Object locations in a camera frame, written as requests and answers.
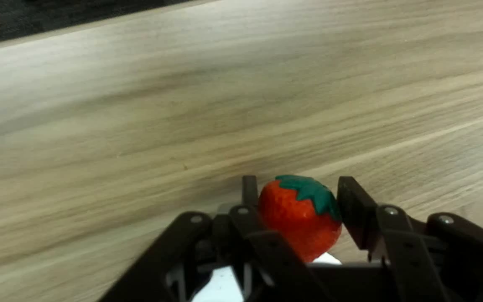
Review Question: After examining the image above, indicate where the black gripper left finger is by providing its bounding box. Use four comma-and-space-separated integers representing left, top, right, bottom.
97, 175, 332, 302

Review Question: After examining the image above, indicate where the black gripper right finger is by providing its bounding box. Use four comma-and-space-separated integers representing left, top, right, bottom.
335, 175, 483, 302

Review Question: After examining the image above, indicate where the red strawberry toy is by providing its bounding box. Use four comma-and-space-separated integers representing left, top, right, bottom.
256, 174, 345, 266

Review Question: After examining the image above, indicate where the white paper plate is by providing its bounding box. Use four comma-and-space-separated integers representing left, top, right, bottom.
189, 251, 345, 302

